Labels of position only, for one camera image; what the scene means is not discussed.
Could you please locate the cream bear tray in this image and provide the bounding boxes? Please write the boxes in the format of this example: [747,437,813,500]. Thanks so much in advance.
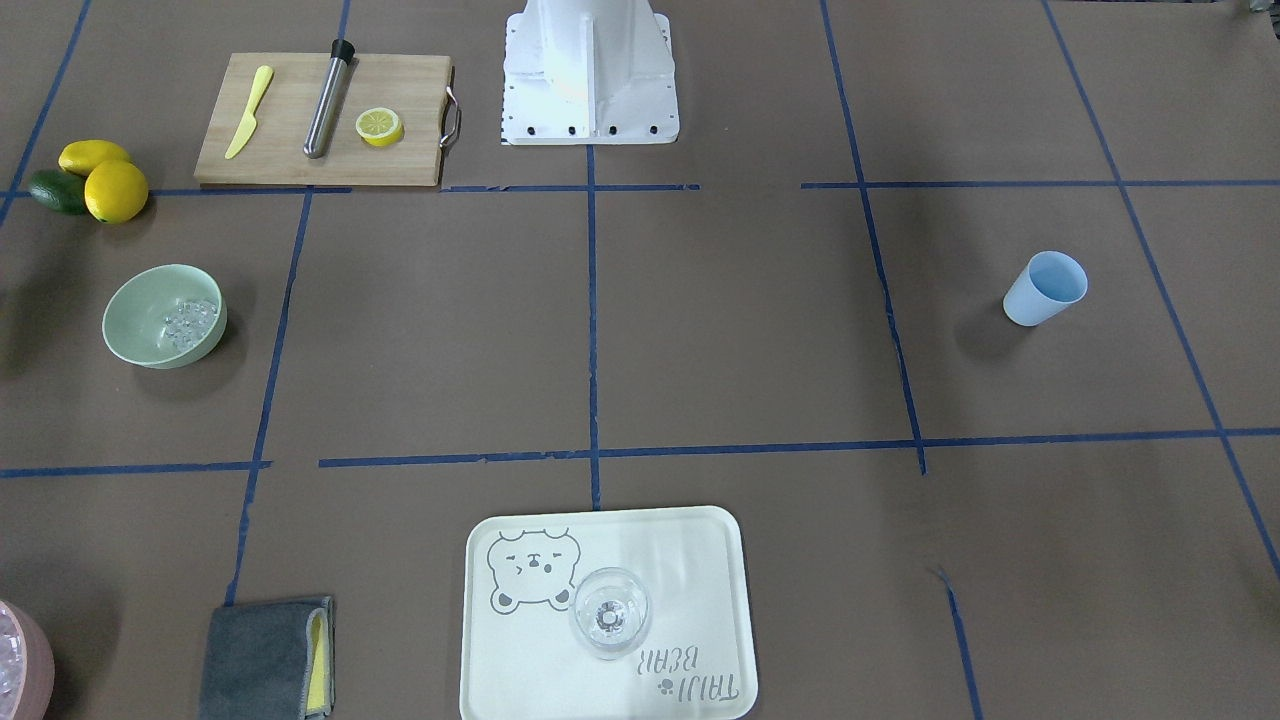
[460,506,759,719]

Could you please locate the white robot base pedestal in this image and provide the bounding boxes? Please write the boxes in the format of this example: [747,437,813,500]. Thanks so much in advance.
[500,1,681,146]

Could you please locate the green lime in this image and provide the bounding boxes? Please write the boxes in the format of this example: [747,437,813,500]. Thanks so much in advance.
[27,169,90,217]

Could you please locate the yellow plastic knife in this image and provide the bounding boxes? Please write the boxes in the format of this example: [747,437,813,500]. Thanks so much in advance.
[223,65,274,160]

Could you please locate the steel muddler black cap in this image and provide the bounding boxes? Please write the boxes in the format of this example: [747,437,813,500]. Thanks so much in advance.
[302,38,355,159]

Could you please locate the lemon half slice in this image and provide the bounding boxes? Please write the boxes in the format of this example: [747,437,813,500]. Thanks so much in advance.
[355,108,404,147]

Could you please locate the ice cubes in green bowl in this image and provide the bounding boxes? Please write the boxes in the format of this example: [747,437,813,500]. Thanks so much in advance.
[159,299,220,354]

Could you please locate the light blue cup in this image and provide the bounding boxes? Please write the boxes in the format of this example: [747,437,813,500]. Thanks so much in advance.
[1002,251,1089,327]

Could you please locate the grey folded cloth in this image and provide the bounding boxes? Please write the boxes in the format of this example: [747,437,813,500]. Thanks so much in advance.
[197,594,335,719]

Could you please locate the yellow lemon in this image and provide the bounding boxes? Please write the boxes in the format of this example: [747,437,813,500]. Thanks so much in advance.
[84,160,150,224]
[58,138,132,178]

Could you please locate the pink bowl of ice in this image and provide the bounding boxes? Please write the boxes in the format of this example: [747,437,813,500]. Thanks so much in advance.
[1,600,56,719]

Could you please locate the clear wine glass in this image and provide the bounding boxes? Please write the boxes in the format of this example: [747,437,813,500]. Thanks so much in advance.
[571,568,652,661]

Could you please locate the wooden cutting board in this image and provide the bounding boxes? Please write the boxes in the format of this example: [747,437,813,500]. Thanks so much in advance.
[195,53,453,187]

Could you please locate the green bowl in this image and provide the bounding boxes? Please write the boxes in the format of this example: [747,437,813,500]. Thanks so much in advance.
[101,264,229,370]

